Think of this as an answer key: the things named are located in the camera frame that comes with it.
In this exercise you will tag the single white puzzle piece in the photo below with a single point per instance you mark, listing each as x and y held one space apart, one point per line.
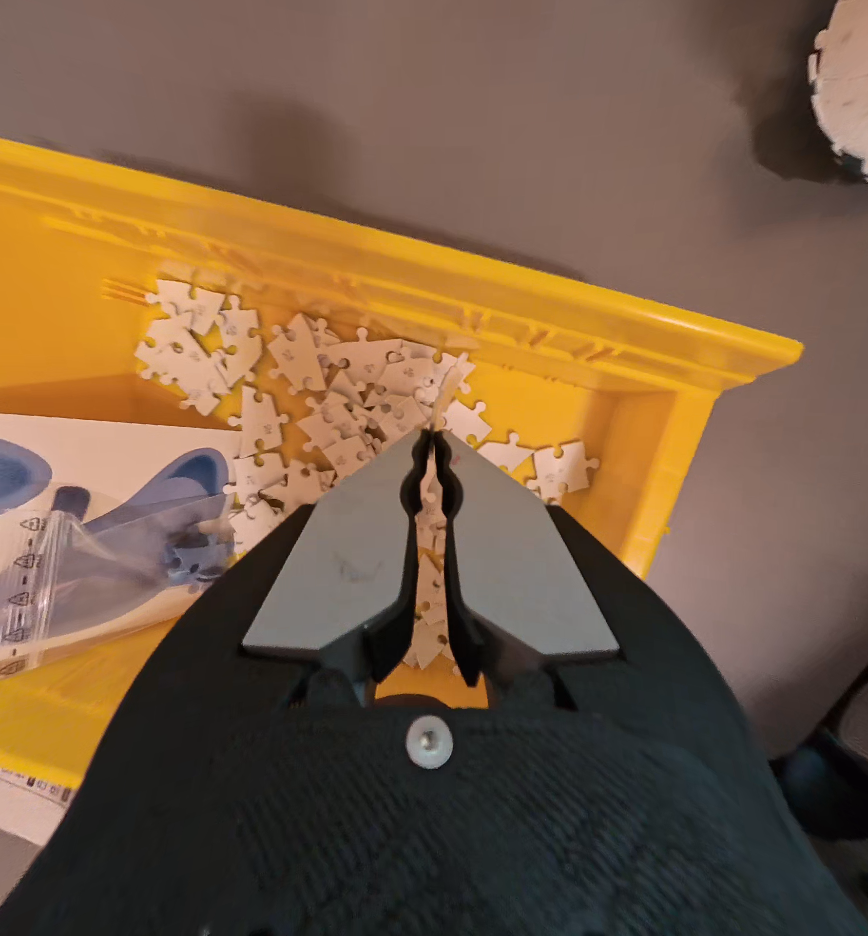
445 398

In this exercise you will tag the white paper sheet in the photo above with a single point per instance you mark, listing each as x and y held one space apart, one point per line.
112 439

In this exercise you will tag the white flat carton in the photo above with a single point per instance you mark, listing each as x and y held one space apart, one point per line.
10 797

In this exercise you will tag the clear bag of blue parts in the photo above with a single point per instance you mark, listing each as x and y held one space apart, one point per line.
112 556

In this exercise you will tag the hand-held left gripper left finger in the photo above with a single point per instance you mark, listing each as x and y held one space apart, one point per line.
339 570

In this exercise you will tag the pile of puzzle pieces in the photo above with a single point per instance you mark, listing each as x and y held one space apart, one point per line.
346 409

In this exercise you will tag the assembled curved puzzle section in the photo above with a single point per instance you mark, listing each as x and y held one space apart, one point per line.
865 95

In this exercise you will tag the yellow plastic bin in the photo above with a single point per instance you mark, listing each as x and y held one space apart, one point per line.
477 307

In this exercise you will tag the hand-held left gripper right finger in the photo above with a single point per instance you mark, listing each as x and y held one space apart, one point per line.
529 570

